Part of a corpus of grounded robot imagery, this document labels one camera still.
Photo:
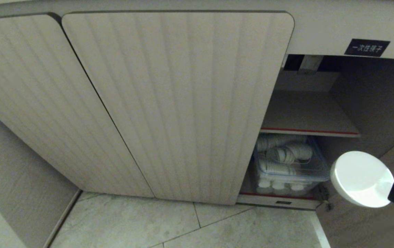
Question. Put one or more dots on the clear plastic storage box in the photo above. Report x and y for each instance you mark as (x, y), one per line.
(315, 168)

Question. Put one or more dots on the cabinet shelf board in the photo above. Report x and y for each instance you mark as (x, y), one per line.
(307, 113)

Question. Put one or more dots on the black label with white print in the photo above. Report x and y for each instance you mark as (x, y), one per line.
(366, 48)

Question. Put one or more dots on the beige grooved cabinet door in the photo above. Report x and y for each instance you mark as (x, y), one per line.
(42, 103)
(183, 103)

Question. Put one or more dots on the white cup stack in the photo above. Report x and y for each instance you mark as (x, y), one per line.
(276, 167)
(291, 153)
(277, 140)

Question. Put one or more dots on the beige cabinet frame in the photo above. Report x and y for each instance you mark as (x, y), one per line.
(320, 31)

